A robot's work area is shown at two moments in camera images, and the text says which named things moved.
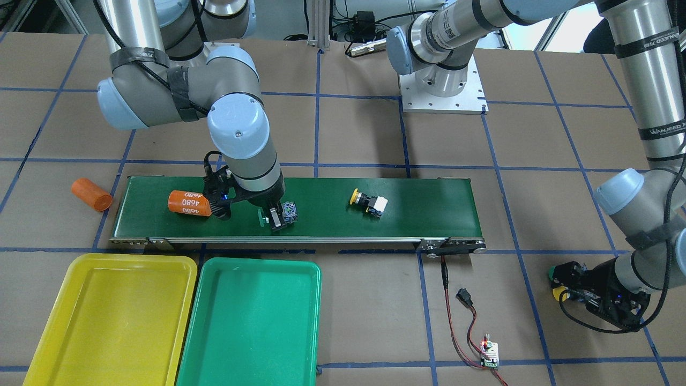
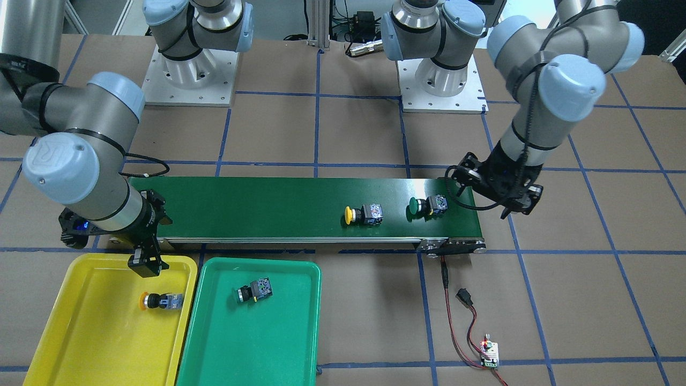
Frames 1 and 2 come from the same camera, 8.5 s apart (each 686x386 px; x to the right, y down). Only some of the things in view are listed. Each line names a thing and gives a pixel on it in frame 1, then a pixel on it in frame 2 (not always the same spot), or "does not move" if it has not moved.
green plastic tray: x=254 y=322 does not move
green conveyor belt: x=437 y=214 does not move
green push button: x=290 y=212 to x=256 y=290
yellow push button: x=561 y=293 to x=370 y=214
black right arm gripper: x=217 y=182 to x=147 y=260
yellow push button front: x=375 y=206 to x=169 y=301
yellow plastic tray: x=122 y=319 does not move
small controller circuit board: x=489 y=355 does not move
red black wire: x=465 y=298 does not move
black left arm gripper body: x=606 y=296 to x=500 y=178
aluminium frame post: x=319 y=24 does not move
